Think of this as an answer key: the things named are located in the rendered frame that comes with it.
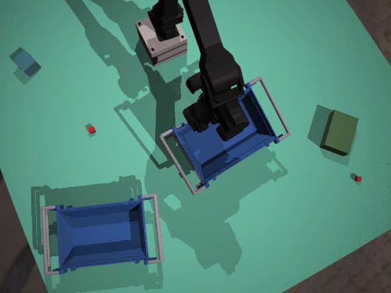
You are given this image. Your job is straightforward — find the olive green box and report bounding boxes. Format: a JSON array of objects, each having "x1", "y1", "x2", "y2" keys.
[{"x1": 320, "y1": 110, "x2": 359, "y2": 156}]

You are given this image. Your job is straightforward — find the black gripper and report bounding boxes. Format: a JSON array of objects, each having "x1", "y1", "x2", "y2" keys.
[{"x1": 186, "y1": 72, "x2": 244, "y2": 142}]

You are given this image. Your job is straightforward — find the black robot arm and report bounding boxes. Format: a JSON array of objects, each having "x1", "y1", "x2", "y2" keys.
[{"x1": 147, "y1": 0, "x2": 250, "y2": 136}]

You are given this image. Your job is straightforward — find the blue plastic tray with grey wire bars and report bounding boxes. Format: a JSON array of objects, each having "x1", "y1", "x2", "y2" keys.
[{"x1": 42, "y1": 194, "x2": 163, "y2": 276}]

